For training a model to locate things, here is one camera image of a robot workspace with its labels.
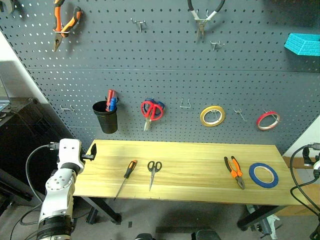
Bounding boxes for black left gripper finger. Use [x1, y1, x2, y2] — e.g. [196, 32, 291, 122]
[85, 142, 98, 161]

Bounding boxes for grey metal pegboard wall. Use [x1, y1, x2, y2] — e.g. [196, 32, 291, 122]
[0, 0, 320, 155]

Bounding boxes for black plastic cup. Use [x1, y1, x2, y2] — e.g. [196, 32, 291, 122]
[92, 100, 119, 135]

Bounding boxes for orange black screwdriver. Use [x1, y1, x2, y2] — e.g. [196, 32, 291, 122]
[113, 159, 138, 201]

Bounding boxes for black table leg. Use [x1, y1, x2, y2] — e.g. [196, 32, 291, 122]
[81, 196, 123, 225]
[236, 204, 288, 232]

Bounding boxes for wooden table top board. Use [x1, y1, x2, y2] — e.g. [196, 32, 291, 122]
[72, 139, 310, 207]

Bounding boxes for dark rounded shape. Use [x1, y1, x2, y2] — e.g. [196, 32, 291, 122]
[191, 228, 222, 240]
[134, 232, 157, 240]

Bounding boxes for yellow tape roll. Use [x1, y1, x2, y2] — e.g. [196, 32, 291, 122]
[199, 105, 227, 128]

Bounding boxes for orange black long-nose pliers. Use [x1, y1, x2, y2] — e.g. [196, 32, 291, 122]
[51, 0, 84, 53]

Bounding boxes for orange black combination pliers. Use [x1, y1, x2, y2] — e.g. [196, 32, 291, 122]
[223, 155, 246, 190]

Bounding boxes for blue tape roll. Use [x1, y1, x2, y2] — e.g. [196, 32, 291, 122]
[248, 162, 279, 190]

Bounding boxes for red tape roll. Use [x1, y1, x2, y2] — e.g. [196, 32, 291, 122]
[255, 111, 281, 132]

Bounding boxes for teal plastic bin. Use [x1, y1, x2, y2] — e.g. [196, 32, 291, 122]
[283, 32, 320, 57]

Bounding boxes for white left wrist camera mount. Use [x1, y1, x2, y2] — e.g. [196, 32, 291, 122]
[56, 138, 86, 174]

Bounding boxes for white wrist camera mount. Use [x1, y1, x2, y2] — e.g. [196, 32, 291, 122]
[312, 159, 320, 179]
[56, 138, 86, 174]

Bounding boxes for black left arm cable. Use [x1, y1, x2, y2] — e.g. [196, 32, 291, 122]
[24, 141, 61, 204]

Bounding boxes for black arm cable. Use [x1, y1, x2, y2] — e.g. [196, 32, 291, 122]
[24, 141, 61, 204]
[289, 145, 320, 216]

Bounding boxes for black handled scissors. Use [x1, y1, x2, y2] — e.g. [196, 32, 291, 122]
[146, 160, 163, 192]

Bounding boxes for red handled scissors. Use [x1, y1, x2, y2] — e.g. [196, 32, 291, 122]
[140, 100, 164, 132]

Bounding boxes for blue handled scissors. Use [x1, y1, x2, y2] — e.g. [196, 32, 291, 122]
[144, 97, 166, 117]

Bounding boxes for black white handled pliers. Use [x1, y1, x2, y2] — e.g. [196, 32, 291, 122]
[187, 0, 226, 43]

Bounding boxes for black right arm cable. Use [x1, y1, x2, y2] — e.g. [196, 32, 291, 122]
[289, 145, 320, 216]

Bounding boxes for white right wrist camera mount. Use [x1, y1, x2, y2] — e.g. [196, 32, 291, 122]
[312, 159, 320, 179]

